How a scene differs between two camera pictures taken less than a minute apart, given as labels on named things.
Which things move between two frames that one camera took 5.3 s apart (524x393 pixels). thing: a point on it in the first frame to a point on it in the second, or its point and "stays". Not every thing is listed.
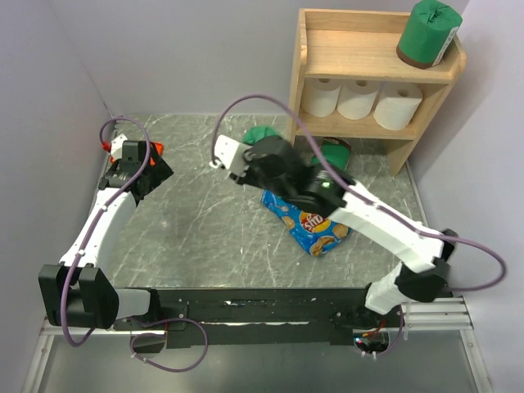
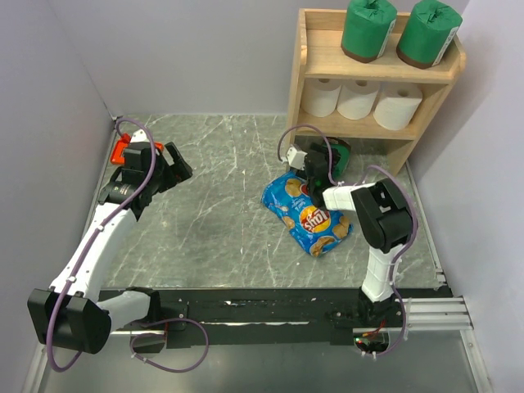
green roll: [336, 151] stays
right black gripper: [249, 178] to [332, 155]
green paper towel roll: [430, 29] stays
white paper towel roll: [397, 105] stays
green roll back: [258, 132] to [368, 27]
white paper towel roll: [320, 96] stays
